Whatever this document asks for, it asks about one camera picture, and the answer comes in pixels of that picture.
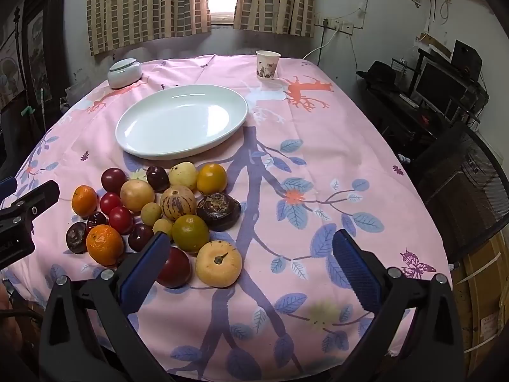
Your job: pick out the cardboard box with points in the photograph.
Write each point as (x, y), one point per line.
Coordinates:
(485, 306)

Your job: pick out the large dark mangosteen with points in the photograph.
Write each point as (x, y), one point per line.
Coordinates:
(218, 211)

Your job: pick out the pale yellow guava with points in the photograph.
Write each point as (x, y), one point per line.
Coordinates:
(183, 174)

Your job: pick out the white oval plate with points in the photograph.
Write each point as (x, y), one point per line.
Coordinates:
(179, 121)

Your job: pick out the red tomato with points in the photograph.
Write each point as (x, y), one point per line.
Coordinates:
(109, 203)
(120, 220)

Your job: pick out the printed paper cup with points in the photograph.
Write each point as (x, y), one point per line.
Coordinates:
(267, 65)

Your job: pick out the green-yellow citrus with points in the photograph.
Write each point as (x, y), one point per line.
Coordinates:
(191, 232)

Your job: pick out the black hat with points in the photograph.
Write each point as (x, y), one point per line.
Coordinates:
(379, 75)

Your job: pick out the striped pepino melon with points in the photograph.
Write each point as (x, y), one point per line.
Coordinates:
(178, 203)

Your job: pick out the checkered beige curtain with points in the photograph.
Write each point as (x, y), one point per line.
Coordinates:
(147, 4)
(274, 0)

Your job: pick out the pink floral tablecloth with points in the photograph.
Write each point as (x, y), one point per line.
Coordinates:
(338, 147)

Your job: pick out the large dark red plum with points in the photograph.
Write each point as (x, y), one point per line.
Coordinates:
(177, 268)

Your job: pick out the yellow pear with stem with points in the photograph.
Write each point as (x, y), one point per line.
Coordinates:
(218, 264)

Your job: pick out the small orange mandarin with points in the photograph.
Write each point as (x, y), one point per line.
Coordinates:
(84, 200)

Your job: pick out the black mesh chair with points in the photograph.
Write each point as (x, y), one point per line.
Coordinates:
(461, 191)

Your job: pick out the white wall power strip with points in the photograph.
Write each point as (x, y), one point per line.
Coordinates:
(338, 26)

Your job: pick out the black computer monitor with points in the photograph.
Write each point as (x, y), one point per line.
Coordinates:
(439, 83)

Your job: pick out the black speaker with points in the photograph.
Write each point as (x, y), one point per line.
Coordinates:
(467, 57)

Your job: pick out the wall poster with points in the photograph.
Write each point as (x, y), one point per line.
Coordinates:
(37, 51)

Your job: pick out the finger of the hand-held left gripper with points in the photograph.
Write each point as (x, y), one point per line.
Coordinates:
(37, 199)
(7, 186)

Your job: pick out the yellow-orange citrus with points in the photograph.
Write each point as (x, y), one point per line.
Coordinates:
(212, 179)

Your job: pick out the large orange mandarin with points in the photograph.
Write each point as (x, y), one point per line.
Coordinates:
(104, 245)

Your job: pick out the white lidded ceramic jar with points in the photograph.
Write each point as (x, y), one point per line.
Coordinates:
(124, 73)

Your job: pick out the yellow passion fruit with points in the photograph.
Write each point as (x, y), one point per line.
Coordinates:
(137, 195)

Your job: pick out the small yellow plum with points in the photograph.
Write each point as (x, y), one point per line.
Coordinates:
(151, 213)
(163, 227)

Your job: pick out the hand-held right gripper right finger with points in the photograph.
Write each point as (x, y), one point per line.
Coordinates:
(354, 270)

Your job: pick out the black computer desk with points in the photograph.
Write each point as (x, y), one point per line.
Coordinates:
(397, 115)

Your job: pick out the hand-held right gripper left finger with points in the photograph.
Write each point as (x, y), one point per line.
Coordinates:
(147, 270)

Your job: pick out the small dark mangosteen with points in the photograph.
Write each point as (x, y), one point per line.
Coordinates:
(76, 238)

